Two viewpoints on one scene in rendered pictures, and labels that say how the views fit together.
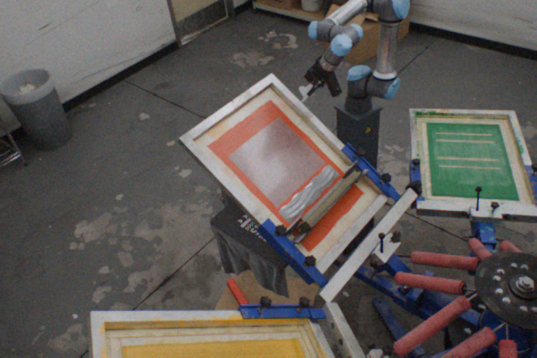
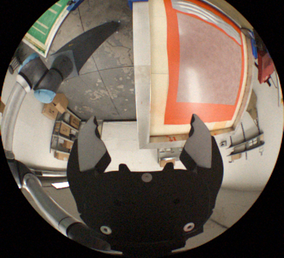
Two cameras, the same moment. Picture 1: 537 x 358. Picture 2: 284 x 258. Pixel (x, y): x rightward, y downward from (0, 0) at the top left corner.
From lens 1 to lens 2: 2.08 m
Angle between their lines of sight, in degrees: 39
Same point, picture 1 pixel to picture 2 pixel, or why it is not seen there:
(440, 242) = (85, 12)
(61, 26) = (131, 138)
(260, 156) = (226, 84)
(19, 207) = not seen: hidden behind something
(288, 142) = (198, 66)
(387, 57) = (9, 104)
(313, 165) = (194, 23)
